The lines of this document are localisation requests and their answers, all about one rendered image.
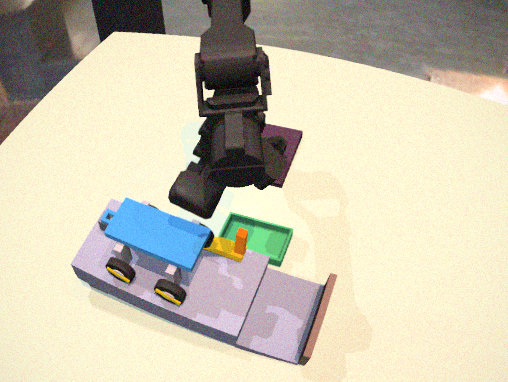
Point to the pale lilac ramp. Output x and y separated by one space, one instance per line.
247 305

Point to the yellow wedge with orange handle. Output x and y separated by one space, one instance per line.
233 250

